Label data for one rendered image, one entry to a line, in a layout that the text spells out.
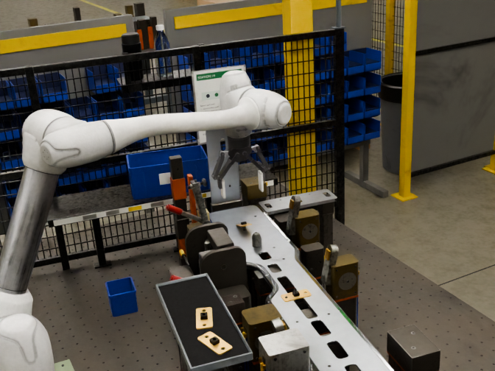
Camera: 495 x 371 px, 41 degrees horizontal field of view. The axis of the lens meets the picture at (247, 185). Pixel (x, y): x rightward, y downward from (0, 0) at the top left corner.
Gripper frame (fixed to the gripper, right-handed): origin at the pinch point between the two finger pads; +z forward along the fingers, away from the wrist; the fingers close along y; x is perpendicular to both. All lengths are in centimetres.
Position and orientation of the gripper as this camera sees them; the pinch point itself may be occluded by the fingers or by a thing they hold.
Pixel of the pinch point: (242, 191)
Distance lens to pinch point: 228.9
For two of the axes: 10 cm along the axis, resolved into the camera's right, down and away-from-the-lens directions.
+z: 0.6, 9.2, 3.9
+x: -3.2, -3.6, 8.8
